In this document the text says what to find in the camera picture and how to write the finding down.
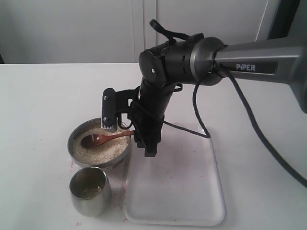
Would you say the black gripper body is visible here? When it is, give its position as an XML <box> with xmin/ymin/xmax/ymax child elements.
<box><xmin>129</xmin><ymin>79</ymin><xmax>173</xmax><ymax>157</ymax></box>

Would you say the steel bowl with rice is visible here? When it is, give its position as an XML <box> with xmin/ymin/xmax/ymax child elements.
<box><xmin>68</xmin><ymin>118</ymin><xmax>131</xmax><ymax>170</ymax></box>

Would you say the brown wooden spoon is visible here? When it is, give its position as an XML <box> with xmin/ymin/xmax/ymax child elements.
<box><xmin>80</xmin><ymin>130</ymin><xmax>134</xmax><ymax>149</ymax></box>

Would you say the black vertical post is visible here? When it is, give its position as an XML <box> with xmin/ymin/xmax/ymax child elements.
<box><xmin>267</xmin><ymin>0</ymin><xmax>301</xmax><ymax>40</ymax></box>

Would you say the small steel cup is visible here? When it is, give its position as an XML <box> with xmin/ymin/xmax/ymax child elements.
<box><xmin>69</xmin><ymin>166</ymin><xmax>112</xmax><ymax>217</ymax></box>

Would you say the black cable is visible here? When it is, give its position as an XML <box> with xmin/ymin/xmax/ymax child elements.
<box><xmin>149</xmin><ymin>19</ymin><xmax>307</xmax><ymax>189</ymax></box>

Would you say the white cabinet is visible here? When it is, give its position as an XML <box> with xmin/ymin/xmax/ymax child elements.
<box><xmin>0</xmin><ymin>0</ymin><xmax>279</xmax><ymax>64</ymax></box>

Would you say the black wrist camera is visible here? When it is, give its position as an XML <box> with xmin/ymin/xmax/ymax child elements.
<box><xmin>101</xmin><ymin>87</ymin><xmax>140</xmax><ymax>133</ymax></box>

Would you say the white plastic tray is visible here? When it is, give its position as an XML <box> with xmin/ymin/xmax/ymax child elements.
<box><xmin>124</xmin><ymin>126</ymin><xmax>225</xmax><ymax>227</ymax></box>

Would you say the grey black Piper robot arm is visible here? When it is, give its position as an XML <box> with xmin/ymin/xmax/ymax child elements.
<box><xmin>130</xmin><ymin>37</ymin><xmax>307</xmax><ymax>157</ymax></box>

